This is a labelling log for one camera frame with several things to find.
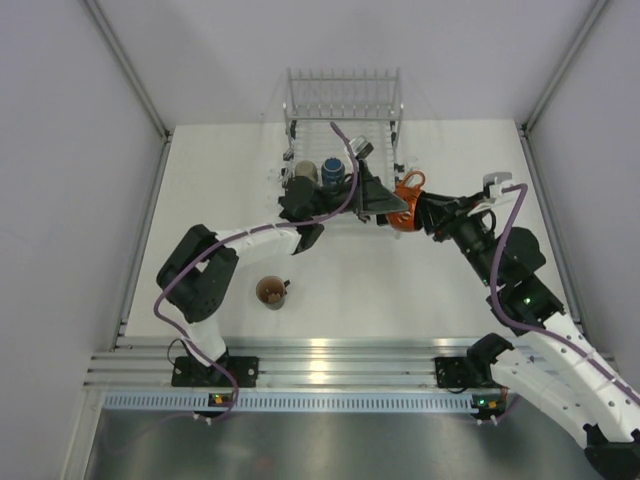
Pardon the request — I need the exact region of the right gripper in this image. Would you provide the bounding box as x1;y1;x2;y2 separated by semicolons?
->
417;190;500;287

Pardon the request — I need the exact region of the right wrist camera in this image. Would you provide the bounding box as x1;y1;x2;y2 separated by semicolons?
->
483;171;513;201

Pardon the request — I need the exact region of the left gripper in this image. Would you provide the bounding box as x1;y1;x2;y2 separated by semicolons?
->
309;160;415;227

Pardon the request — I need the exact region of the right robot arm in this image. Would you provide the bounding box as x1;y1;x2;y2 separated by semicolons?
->
413;184;639;479

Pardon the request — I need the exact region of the aluminium rail base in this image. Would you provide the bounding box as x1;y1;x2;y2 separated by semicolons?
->
83;337;475;392

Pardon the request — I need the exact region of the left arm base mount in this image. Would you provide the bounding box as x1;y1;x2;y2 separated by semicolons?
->
171;356;259;388

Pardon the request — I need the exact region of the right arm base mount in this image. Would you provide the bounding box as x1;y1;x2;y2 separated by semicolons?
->
434;357;486;394

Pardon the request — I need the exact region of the olive grey mug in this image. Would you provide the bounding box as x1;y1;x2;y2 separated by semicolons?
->
294;160;319;183

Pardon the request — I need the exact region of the aluminium frame post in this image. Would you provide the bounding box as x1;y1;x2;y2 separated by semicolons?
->
82;0;174;144
519;0;614;134

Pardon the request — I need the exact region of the brown mug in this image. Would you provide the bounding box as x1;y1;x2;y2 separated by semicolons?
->
255;276;290;310

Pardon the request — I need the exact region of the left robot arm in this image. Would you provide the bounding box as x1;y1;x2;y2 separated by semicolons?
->
154;160;409;386

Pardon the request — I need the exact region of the slotted cable duct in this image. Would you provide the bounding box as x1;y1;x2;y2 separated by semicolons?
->
103;391;479;414

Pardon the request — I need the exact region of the metal wire dish rack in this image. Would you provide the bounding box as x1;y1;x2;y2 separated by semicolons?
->
264;67;425;240

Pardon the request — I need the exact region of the dark blue mug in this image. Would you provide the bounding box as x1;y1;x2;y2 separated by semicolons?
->
321;157;346;189

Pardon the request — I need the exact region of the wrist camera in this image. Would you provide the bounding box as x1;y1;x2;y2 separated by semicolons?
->
349;135;374;159
483;171;513;201

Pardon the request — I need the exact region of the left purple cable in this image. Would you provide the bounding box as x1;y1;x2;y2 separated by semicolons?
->
153;121;361;426

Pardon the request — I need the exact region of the left aluminium frame post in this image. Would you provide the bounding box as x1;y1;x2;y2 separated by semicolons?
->
82;0;174;144

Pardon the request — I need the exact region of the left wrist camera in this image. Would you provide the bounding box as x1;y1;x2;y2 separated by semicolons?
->
349;135;374;159

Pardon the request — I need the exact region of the right aluminium frame post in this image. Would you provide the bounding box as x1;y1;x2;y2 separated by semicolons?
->
519;0;614;134

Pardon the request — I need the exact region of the black and red mug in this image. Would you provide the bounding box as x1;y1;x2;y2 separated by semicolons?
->
386;170;426;232

